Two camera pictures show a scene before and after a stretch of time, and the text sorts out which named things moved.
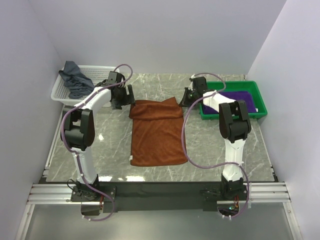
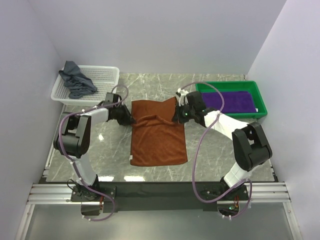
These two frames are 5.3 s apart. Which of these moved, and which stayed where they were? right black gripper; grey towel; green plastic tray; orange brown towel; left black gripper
Moved: left black gripper; right black gripper
Stayed: orange brown towel; grey towel; green plastic tray
